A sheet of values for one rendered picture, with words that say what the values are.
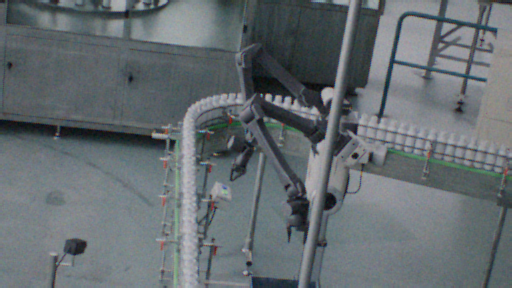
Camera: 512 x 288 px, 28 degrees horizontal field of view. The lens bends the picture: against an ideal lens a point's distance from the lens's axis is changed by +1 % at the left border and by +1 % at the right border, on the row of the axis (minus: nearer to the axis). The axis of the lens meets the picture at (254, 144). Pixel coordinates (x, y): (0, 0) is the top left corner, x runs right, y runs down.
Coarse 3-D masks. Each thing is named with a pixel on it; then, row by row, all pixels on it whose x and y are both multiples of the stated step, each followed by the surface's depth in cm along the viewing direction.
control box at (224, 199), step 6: (216, 186) 504; (210, 192) 510; (216, 192) 498; (228, 192) 504; (216, 198) 497; (222, 198) 497; (228, 198) 498; (216, 204) 498; (222, 204) 498; (228, 204) 499; (210, 210) 507; (204, 216) 508; (210, 222) 505
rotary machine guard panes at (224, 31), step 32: (32, 0) 765; (64, 0) 767; (96, 0) 768; (160, 0) 771; (192, 0) 773; (224, 0) 774; (96, 32) 778; (160, 32) 781; (192, 32) 782; (224, 32) 784
